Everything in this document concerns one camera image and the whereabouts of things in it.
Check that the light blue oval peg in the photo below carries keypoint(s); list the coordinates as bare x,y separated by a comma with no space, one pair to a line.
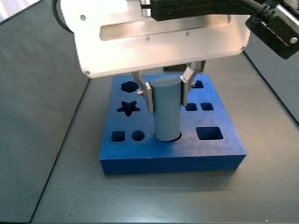
167,108

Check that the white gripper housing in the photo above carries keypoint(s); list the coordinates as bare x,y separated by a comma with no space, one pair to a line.
118,41

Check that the blue foam shape board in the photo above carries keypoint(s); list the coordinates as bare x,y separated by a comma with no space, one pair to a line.
188,138

